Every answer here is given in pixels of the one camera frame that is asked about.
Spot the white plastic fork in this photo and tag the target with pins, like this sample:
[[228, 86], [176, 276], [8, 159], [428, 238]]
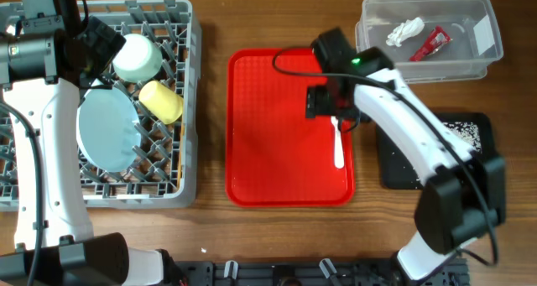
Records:
[[339, 161]]

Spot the wooden chopstick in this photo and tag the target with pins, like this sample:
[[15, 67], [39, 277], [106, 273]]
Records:
[[180, 156]]

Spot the grey dishwasher rack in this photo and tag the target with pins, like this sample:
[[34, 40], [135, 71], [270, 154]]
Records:
[[150, 182]]

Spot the white label sticker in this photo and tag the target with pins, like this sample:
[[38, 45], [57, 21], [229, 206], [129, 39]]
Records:
[[483, 33]]

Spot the red snack wrapper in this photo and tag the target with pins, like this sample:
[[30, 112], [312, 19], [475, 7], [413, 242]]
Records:
[[437, 38]]

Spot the green plastic bowl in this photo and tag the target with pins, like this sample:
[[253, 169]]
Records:
[[138, 60]]

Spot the yellow plastic cup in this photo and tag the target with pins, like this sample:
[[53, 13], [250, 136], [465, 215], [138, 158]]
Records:
[[160, 100]]

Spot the black plastic tray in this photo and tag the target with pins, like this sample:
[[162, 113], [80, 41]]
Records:
[[397, 173]]

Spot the red plastic tray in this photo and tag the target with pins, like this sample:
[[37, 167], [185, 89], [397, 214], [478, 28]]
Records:
[[275, 155]]

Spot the clear plastic bin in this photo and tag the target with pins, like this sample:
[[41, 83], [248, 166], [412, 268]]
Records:
[[455, 61]]

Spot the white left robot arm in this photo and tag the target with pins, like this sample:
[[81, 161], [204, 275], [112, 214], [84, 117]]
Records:
[[59, 49]]

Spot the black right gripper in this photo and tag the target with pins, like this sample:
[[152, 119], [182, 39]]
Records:
[[315, 102]]

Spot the light blue plate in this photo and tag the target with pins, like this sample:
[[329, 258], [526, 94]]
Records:
[[106, 132]]

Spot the white napkin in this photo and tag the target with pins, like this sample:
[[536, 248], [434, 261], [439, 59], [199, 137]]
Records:
[[406, 30]]

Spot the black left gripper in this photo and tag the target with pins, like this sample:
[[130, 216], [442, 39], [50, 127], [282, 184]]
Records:
[[106, 39]]

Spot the rice and peanut scraps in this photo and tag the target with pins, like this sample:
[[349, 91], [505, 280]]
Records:
[[467, 131]]

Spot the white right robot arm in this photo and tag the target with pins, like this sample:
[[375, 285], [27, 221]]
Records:
[[463, 196]]

